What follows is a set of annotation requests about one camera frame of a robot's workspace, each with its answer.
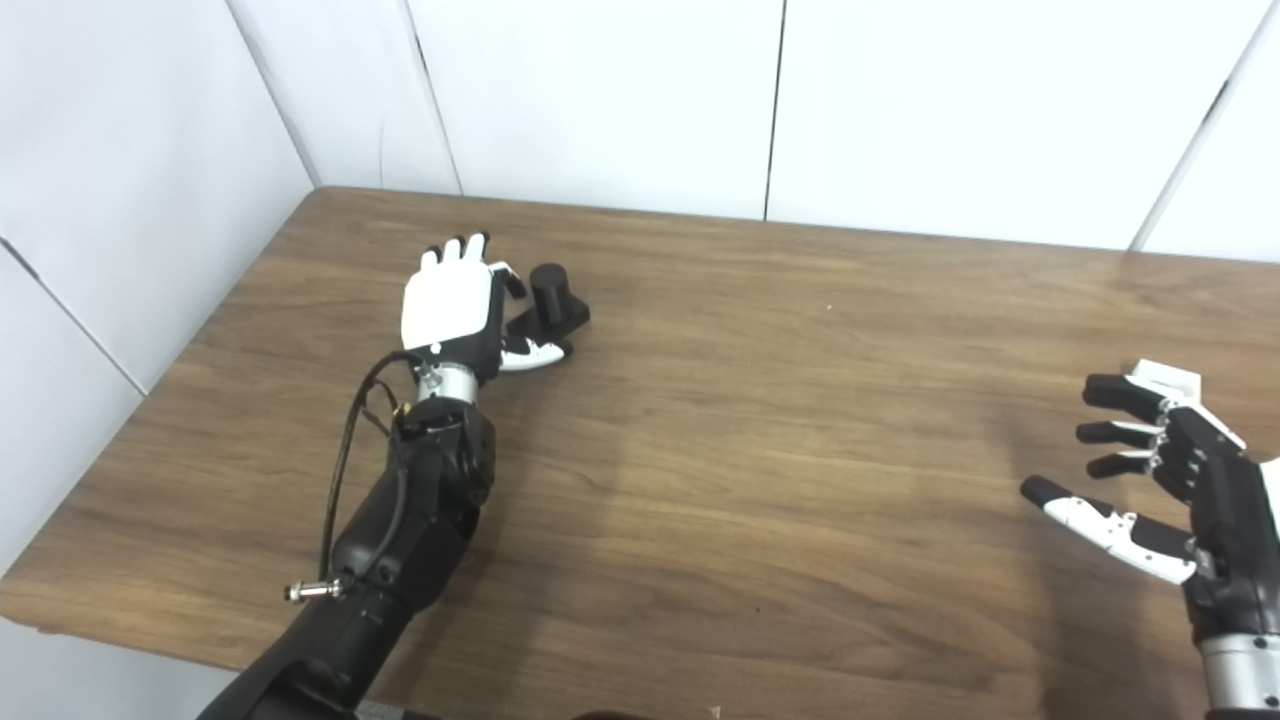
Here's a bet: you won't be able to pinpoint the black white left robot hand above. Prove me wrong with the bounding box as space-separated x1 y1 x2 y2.
400 232 573 386

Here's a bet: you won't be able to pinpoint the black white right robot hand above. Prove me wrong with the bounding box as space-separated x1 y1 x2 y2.
1020 373 1280 641

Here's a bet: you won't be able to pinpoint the black peg with square base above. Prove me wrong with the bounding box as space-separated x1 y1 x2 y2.
505 263 591 346

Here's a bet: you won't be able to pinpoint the white square piece with hole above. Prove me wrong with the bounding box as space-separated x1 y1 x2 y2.
1125 360 1203 411

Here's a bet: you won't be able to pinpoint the thin left arm wires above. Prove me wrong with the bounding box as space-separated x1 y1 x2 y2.
362 385 416 441

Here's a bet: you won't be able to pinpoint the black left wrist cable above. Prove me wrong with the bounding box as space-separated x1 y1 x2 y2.
285 350 421 604

